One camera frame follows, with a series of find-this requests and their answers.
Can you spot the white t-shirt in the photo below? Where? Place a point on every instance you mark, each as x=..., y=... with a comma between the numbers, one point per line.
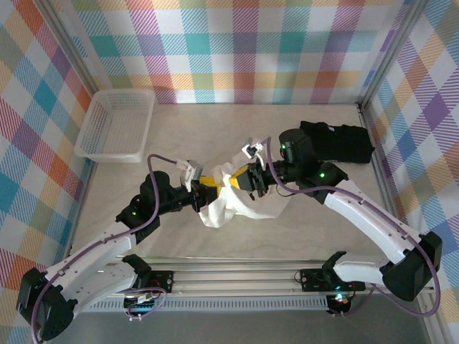
x=229, y=208

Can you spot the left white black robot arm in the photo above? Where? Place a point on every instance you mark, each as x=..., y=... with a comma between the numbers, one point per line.
x=93, y=279

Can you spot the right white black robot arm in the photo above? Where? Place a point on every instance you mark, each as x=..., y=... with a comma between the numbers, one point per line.
x=358, y=215

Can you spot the folded black t-shirt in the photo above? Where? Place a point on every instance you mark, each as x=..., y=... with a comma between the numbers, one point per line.
x=348, y=143

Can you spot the white plastic mesh basket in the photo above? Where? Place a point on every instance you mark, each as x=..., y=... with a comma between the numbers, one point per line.
x=111, y=125

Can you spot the small electronics board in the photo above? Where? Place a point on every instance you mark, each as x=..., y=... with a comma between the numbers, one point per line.
x=340, y=301
x=141, y=307

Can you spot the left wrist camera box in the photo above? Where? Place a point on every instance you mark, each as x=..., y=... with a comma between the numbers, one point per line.
x=195, y=167

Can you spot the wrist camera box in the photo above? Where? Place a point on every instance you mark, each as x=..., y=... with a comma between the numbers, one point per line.
x=251, y=148
x=195, y=167

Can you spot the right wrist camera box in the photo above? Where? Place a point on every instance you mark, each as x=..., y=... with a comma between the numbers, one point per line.
x=251, y=148

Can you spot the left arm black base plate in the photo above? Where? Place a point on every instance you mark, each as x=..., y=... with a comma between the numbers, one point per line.
x=163, y=277

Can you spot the aluminium mounting rail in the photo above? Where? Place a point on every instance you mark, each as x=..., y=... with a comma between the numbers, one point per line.
x=233, y=281

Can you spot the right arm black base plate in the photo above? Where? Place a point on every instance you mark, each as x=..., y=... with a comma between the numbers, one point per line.
x=312, y=281

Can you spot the aluminium frame post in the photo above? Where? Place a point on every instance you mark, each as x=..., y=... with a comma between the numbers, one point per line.
x=430, y=322
x=391, y=53
x=70, y=46

